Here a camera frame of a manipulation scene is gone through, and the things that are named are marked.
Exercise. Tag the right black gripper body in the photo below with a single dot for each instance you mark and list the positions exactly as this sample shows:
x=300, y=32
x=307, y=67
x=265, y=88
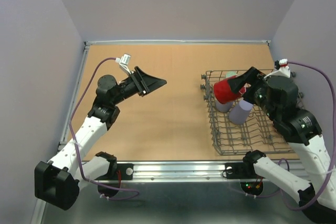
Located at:
x=256, y=94

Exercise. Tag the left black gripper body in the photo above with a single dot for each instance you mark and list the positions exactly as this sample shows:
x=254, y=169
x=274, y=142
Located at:
x=128, y=88

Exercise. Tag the green plastic cup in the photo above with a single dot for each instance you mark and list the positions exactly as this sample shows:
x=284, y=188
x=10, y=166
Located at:
x=231, y=74

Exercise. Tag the red mug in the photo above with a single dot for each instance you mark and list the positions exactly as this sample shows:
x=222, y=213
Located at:
x=223, y=92

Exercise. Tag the purple cup small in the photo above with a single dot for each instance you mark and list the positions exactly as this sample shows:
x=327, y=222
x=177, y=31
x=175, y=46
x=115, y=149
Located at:
x=223, y=107

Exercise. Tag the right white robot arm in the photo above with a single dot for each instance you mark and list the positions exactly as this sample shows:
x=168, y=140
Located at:
x=315, y=196

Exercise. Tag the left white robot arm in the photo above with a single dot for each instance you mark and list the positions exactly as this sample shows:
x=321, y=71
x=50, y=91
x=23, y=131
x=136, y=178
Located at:
x=60, y=180

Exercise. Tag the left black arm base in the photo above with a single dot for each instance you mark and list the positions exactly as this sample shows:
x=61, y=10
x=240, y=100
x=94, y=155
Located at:
x=121, y=171

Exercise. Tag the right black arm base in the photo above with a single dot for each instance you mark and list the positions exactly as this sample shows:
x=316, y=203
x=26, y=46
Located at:
x=237, y=170

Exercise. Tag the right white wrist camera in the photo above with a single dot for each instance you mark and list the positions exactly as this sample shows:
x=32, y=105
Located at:
x=281, y=68

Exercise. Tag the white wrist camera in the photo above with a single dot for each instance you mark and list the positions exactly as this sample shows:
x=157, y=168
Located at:
x=281, y=68
x=123, y=63

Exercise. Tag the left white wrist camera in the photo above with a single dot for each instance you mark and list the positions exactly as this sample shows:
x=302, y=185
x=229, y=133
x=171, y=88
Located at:
x=123, y=63

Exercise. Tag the grey wire dish rack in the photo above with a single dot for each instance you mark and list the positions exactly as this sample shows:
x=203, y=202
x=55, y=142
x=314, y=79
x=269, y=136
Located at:
x=256, y=133

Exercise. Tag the aluminium front rail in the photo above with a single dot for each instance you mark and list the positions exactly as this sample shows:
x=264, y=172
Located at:
x=164, y=171

